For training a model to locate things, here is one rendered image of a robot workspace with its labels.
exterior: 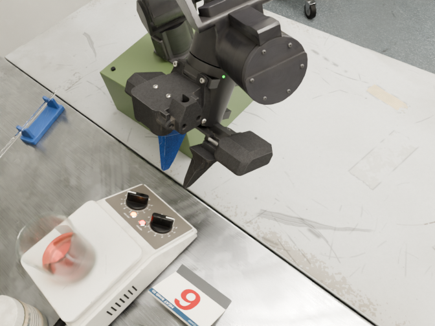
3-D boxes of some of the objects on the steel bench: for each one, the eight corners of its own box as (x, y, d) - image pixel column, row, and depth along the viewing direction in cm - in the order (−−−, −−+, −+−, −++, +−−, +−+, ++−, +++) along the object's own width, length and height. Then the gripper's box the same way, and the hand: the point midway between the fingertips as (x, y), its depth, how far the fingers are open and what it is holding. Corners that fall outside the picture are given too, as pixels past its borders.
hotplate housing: (146, 189, 61) (133, 163, 55) (200, 237, 55) (192, 214, 49) (32, 289, 53) (0, 272, 47) (81, 357, 47) (53, 349, 41)
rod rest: (52, 105, 75) (44, 92, 72) (65, 108, 74) (57, 96, 71) (21, 141, 70) (11, 129, 67) (35, 145, 69) (25, 134, 66)
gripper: (302, 99, 36) (245, 215, 43) (175, 26, 44) (145, 136, 51) (272, 105, 31) (213, 234, 39) (135, 22, 39) (109, 143, 47)
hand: (182, 155), depth 43 cm, fingers open, 4 cm apart
